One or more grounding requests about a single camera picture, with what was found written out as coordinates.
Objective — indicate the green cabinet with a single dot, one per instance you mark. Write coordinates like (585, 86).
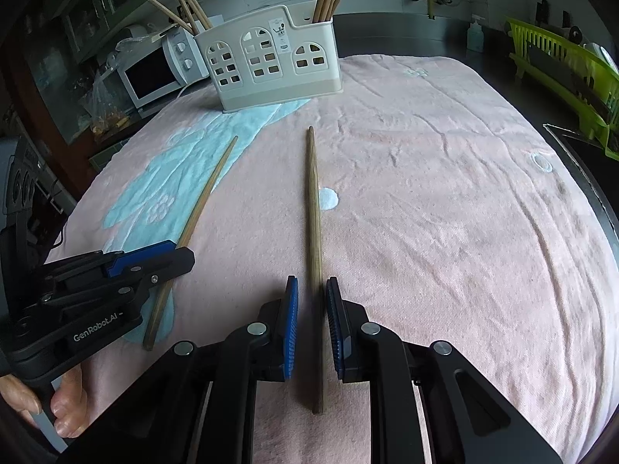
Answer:
(109, 154)

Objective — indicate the glass door cupboard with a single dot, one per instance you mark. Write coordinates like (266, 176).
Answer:
(72, 19)

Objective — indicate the clear bag of snacks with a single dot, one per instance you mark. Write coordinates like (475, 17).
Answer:
(104, 116)

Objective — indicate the cream plastic utensil holder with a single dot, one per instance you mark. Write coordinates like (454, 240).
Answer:
(275, 82)

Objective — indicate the green plastic dish rack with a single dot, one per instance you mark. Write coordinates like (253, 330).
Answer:
(570, 65)

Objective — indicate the brown wooden chopstick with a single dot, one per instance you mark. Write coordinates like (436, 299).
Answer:
(208, 193)
(313, 212)

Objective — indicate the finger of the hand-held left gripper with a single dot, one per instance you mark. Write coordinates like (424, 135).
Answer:
(164, 267)
(140, 255)

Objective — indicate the pink printed towel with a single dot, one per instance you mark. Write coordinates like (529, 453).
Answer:
(435, 227)

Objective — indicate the clear plastic bag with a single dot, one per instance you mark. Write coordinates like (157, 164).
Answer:
(135, 44)

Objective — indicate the teal soap bottle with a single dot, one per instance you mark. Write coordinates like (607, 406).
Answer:
(476, 36)

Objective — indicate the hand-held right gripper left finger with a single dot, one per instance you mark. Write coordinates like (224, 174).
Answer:
(290, 328)

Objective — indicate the white microwave oven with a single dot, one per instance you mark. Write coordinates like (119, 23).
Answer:
(150, 75)

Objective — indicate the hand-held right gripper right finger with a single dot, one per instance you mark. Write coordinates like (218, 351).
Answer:
(334, 328)

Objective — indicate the person's left hand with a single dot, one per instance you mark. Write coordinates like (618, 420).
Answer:
(70, 401)

